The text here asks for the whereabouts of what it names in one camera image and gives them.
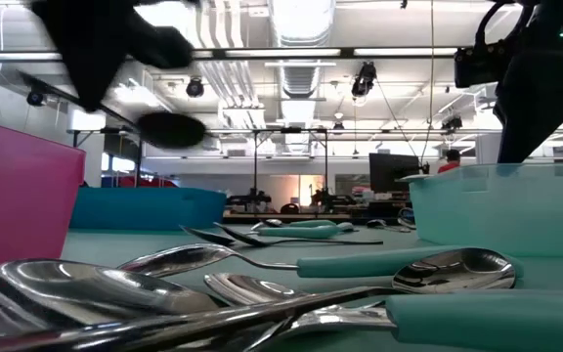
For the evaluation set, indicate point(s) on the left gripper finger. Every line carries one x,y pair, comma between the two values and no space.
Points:
93,78

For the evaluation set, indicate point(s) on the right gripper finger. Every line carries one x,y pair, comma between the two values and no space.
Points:
521,132

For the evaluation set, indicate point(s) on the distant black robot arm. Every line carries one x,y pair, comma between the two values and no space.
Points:
328,199
252,199

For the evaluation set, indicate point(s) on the person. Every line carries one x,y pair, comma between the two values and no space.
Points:
450,166

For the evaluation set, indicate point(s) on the teal plastic bin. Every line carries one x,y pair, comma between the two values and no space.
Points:
506,215

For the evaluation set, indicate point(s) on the red object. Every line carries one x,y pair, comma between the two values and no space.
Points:
140,183

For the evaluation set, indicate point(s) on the distant black monitor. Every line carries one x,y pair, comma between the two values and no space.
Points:
391,171

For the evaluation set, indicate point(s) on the blue plastic bin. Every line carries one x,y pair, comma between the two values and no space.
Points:
144,210

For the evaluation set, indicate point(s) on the pink plastic bin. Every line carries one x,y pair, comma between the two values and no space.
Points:
17,205

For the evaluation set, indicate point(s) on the scattered spoons on mat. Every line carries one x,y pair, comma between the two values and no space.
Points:
105,242

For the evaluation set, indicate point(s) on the distant wooden workbench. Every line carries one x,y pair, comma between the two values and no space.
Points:
286,216

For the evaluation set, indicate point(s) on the black ceiling camera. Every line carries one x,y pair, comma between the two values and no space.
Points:
36,98
363,80
194,89
451,123

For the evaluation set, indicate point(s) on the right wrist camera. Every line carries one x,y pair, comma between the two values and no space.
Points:
479,66

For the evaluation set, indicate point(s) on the black overhead frame beam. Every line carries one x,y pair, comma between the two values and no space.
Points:
218,54

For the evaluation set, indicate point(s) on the distant black metal frame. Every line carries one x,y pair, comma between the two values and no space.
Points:
255,161

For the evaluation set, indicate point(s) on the silver ventilation duct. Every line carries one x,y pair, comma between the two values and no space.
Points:
301,78

